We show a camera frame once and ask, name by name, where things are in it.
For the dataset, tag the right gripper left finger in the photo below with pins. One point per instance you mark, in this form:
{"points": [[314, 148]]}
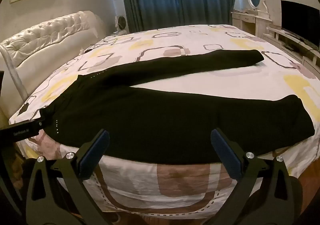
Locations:
{"points": [[74, 168]]}

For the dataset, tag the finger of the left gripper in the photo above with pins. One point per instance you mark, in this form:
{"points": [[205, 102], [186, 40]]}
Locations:
{"points": [[20, 131]]}

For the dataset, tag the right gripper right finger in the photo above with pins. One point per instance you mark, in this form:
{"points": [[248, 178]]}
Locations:
{"points": [[264, 193]]}

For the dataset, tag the black pants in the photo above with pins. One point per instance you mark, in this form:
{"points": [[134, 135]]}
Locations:
{"points": [[172, 128]]}

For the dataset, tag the white tufted headboard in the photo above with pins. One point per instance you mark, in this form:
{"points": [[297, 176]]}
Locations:
{"points": [[32, 55]]}

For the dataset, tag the patterned white bed sheet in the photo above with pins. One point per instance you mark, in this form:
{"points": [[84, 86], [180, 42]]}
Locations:
{"points": [[179, 191]]}

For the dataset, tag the white bedside fan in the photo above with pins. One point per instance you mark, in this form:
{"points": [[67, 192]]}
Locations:
{"points": [[121, 24]]}

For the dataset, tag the white tv console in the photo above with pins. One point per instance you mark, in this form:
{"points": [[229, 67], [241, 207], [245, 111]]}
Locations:
{"points": [[298, 48]]}

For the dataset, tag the white dressing table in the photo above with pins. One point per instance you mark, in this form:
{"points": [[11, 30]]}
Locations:
{"points": [[251, 23]]}

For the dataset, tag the black flat television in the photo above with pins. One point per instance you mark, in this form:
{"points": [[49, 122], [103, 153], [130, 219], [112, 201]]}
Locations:
{"points": [[301, 20]]}

